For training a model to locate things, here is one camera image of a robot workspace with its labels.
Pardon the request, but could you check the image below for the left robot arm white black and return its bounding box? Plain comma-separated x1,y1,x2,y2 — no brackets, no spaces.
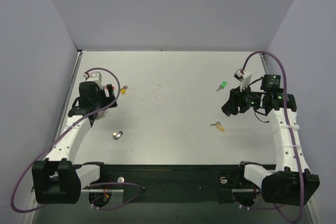
32,81,117,204

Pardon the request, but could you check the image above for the key with green tag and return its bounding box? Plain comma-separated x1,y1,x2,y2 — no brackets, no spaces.
216,81,227,92

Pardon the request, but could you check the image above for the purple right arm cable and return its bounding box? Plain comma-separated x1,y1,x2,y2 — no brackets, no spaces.
241,50,307,223

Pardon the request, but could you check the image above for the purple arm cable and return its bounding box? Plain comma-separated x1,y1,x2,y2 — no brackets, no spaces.
10,68,144,213
241,50,307,223

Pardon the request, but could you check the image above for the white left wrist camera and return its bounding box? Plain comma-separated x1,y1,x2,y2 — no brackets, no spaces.
83,71,103,89

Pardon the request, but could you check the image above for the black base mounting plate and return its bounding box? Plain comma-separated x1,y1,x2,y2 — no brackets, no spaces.
84,165,261,207

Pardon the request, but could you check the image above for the metal disc with keyrings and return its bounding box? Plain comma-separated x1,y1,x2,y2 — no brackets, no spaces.
96,110,108,120

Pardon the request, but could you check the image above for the key with long yellow tag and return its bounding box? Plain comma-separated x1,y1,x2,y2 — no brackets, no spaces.
211,122,225,132

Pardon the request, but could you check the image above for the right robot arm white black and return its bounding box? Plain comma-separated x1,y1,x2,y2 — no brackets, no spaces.
222,71,320,206

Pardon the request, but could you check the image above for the key with yellow round tag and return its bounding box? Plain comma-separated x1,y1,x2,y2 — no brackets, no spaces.
121,86,128,94

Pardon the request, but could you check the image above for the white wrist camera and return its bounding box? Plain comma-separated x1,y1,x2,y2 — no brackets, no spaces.
234,69,252,92
83,71,103,89

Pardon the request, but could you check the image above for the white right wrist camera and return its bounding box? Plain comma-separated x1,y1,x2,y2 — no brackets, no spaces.
234,69,252,92

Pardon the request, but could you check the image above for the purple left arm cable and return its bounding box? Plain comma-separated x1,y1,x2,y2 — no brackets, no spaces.
10,68,144,213

